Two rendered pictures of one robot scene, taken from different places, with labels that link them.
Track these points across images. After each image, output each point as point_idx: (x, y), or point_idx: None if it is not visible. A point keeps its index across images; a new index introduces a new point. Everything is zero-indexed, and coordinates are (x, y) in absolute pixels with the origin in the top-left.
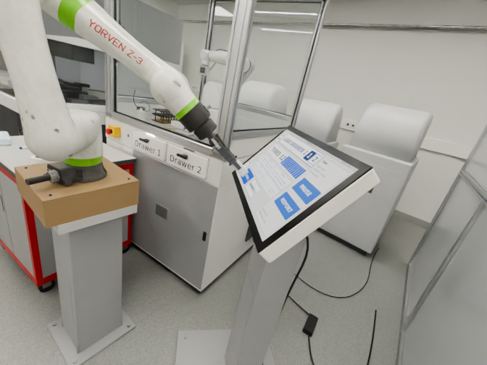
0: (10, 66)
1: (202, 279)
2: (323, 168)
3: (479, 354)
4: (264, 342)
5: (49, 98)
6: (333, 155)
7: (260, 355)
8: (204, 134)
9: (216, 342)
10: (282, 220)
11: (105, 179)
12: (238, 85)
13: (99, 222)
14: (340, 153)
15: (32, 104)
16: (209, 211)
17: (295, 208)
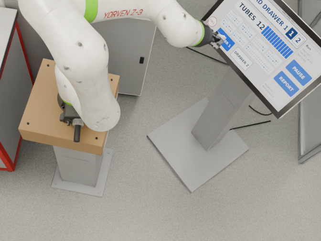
0: (96, 105)
1: (142, 88)
2: (308, 53)
3: None
4: (234, 122)
5: (113, 100)
6: (313, 40)
7: (230, 127)
8: (206, 44)
9: (179, 127)
10: (287, 96)
11: None
12: None
13: None
14: (320, 41)
15: (108, 112)
16: (147, 41)
17: (295, 88)
